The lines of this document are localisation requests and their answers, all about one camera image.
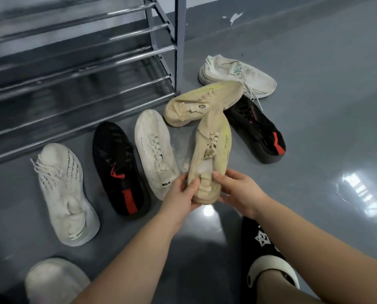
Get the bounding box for person's right hand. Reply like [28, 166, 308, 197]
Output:
[212, 168, 270, 220]

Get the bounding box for person's left hand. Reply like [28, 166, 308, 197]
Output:
[158, 173, 201, 236]

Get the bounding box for black sneaker red stripe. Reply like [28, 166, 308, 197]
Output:
[92, 121, 151, 218]
[223, 95, 286, 164]

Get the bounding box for beige yellow sneaker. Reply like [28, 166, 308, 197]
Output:
[163, 80, 245, 128]
[187, 106, 232, 205]

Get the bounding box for grey metal shoe rack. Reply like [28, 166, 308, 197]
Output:
[0, 0, 188, 170]

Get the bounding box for person's right forearm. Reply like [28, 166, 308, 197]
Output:
[255, 196, 377, 304]

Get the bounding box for person's left forearm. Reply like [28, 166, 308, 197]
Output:
[71, 212, 175, 304]

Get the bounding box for person's right black clog slipper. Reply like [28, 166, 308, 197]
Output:
[240, 217, 300, 304]

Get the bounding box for person's right leg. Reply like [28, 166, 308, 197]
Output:
[256, 270, 322, 304]

